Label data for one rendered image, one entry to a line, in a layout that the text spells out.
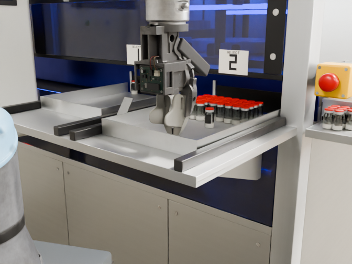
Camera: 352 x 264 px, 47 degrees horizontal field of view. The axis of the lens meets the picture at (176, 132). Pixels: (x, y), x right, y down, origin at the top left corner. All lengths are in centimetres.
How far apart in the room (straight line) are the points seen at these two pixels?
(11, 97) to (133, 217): 61
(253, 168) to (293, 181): 10
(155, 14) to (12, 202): 37
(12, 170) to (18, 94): 106
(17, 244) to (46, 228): 140
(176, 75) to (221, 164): 17
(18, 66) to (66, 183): 49
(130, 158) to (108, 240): 88
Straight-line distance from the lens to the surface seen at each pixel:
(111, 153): 78
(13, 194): 52
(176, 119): 73
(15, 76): 155
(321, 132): 97
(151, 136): 80
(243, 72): 103
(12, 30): 154
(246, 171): 99
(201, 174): 67
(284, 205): 106
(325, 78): 91
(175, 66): 69
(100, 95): 133
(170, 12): 69
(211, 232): 122
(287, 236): 110
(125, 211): 146
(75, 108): 108
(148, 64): 69
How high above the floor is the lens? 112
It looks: 16 degrees down
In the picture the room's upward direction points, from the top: straight up
